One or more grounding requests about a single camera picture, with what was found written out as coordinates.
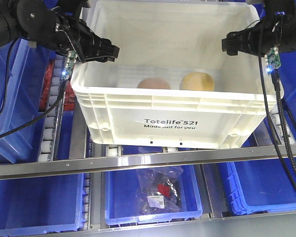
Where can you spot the blue bin with bagged parts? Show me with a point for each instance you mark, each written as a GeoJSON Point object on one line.
{"type": "Point", "coordinates": [121, 203]}

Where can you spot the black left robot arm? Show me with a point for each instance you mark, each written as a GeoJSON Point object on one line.
{"type": "Point", "coordinates": [28, 20]}

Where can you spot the bagged parts in plastic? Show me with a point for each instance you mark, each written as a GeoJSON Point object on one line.
{"type": "Point", "coordinates": [159, 190]}

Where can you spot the left green circuit board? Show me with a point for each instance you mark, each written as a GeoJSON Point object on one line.
{"type": "Point", "coordinates": [68, 65]}

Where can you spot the yellow soft ball toy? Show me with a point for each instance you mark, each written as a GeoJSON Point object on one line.
{"type": "Point", "coordinates": [197, 81]}

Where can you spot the blue bin lower left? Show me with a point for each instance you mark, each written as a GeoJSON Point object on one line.
{"type": "Point", "coordinates": [35, 206]}

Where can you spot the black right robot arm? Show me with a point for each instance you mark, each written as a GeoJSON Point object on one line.
{"type": "Point", "coordinates": [283, 7]}

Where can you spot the blue bin upper right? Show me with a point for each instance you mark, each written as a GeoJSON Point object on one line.
{"type": "Point", "coordinates": [288, 78]}

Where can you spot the red mesh bag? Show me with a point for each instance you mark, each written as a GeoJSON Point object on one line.
{"type": "Point", "coordinates": [51, 87]}

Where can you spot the metal shelf front rail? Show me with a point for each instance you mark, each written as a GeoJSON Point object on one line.
{"type": "Point", "coordinates": [90, 165]}

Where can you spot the left roller track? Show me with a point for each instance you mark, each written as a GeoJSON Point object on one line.
{"type": "Point", "coordinates": [51, 131]}

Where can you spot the blue bin upper left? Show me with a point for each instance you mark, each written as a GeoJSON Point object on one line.
{"type": "Point", "coordinates": [22, 72]}

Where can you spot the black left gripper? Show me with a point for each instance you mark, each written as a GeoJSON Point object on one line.
{"type": "Point", "coordinates": [70, 32]}

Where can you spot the white plastic Totelife tote box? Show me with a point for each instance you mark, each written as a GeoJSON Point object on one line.
{"type": "Point", "coordinates": [169, 40]}

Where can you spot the right green circuit board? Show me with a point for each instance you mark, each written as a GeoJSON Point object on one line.
{"type": "Point", "coordinates": [272, 59]}

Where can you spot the blue bin lower right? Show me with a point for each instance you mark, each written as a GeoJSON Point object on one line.
{"type": "Point", "coordinates": [256, 186]}

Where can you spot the brown soft ball toy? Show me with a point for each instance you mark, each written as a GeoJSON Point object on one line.
{"type": "Point", "coordinates": [154, 83]}

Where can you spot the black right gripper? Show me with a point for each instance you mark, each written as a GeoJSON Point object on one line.
{"type": "Point", "coordinates": [258, 40]}

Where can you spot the green circuit board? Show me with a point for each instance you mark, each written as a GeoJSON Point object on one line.
{"type": "Point", "coordinates": [272, 59]}
{"type": "Point", "coordinates": [68, 65]}

